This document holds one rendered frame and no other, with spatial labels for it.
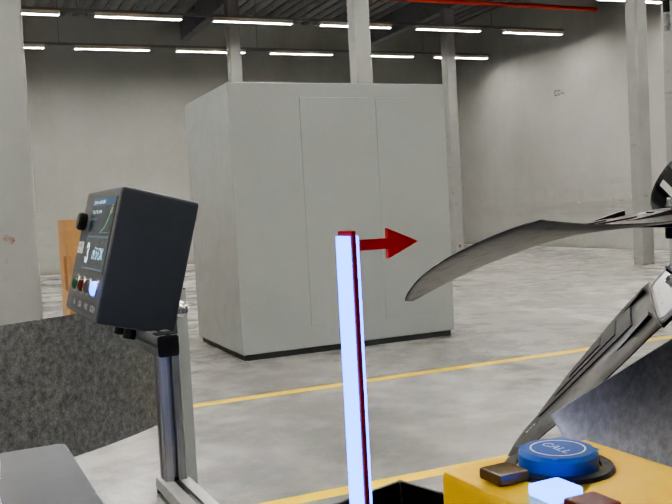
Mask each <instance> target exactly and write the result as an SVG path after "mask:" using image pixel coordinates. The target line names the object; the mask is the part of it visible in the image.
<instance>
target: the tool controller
mask: <svg viewBox="0 0 672 504"><path fill-rule="evenodd" d="M198 207H199V206H198V203H197V202H195V201H191V200H186V199H182V198H178V197H173V196H169V195H164V194H160V193H156V192H151V191H147V190H142V189H138V188H133V187H129V186H123V187H118V188H113V189H109V190H104V191H99V192H94V193H90V194H89V195H88V200H87V205H86V210H85V213H82V212H80V213H79V214H78V217H77V221H76V228H77V230H81V234H80V239H79V244H78V249H77V254H76V259H75V264H74V269H73V274H72V278H71V283H70V288H69V293H68V298H67V303H66V306H67V308H68V309H70V310H72V311H74V312H76V313H78V314H80V315H82V316H84V317H85V318H87V319H89V320H91V321H93V322H95V323H97V324H99V325H106V326H112V327H115V330H114V333H115V334H120V335H123V338H125V339H131V340H135V337H136V330H138V331H145V332H146V331H157V332H159V330H165V329H167V330H170V331H174V330H175V325H176V321H177V319H178V316H179V317H186V316H187V313H188V309H189V305H188V303H187V302H182V301H180V299H181V294H182V289H183V284H184V279H185V274H186V268H187V263H188V258H189V253H190V248H191V243H192V238H193V233H194V227H195V222H196V221H197V218H196V217H197V212H198ZM88 235H89V236H93V241H92V246H91V251H90V256H89V261H88V266H87V269H85V268H81V265H82V261H83V256H84V251H85V246H86V241H87V236H88ZM77 274H80V278H82V277H83V276H86V280H88V279H89V278H92V282H94V281H95V280H96V279H98V280H99V289H98V293H97V296H96V298H95V299H94V298H92V296H91V295H89V296H86V295H85V293H84V292H83V294H81V293H80V292H79V291H78V290H77V292H76V291H74V289H73V288H72V286H71V284H72V279H73V278H74V277H75V276H77Z"/></svg>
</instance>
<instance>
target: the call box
mask: <svg viewBox="0 0 672 504"><path fill-rule="evenodd" d="M582 442H585V443H588V444H590V445H592V446H593V447H595V448H598V449H601V450H597V451H598V452H599V471H597V472H594V473H591V474H588V475H583V476H575V477H558V478H561V479H563V480H566V481H569V482H571V483H574V484H576V485H579V486H581V487H582V489H583V493H587V492H591V491H594V492H597V493H600V494H602V495H605V496H607V497H610V498H612V499H615V500H618V501H620V502H621V504H672V467H670V466H667V465H663V464H660V463H657V462H654V461H651V460H648V459H644V458H641V457H638V456H635V455H632V454H629V453H625V452H622V451H619V450H616V449H613V448H610V447H606V446H603V445H600V444H597V443H594V442H591V441H587V440H582ZM503 462H510V463H512V464H515V465H517V466H518V453H517V454H514V455H512V456H508V457H504V458H499V459H494V460H490V461H485V462H481V463H476V464H471V465H467V466H462V467H458V468H453V469H449V470H447V471H445V472H444V475H443V496H444V504H549V503H547V502H544V501H542V500H540V499H537V498H535V497H533V496H531V495H530V494H529V487H528V486H529V484H530V483H534V482H539V481H543V480H547V479H551V478H556V477H549V476H541V475H536V474H531V473H529V480H528V481H525V482H521V483H517V484H512V485H508V486H504V487H499V486H497V485H495V484H493V483H490V482H488V481H486V480H484V479H481V478H480V468H481V467H485V466H489V465H494V464H498V463H503Z"/></svg>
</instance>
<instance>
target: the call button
mask: <svg viewBox="0 0 672 504"><path fill-rule="evenodd" d="M517 447H520V449H519V450H518V466H520V467H522V468H525V469H527V470H528V471H529V473H531V474H536V475H541V476H549V477H575V476H583V475H588V474H591V473H594V472H597V471H599V452H598V451H597V450H601V449H598V448H595V447H593V446H592V445H590V444H588V443H585V442H582V441H578V440H571V439H567V438H564V437H561V436H560V437H556V438H551V439H540V440H534V441H530V442H528V443H526V444H522V445H518V446H517Z"/></svg>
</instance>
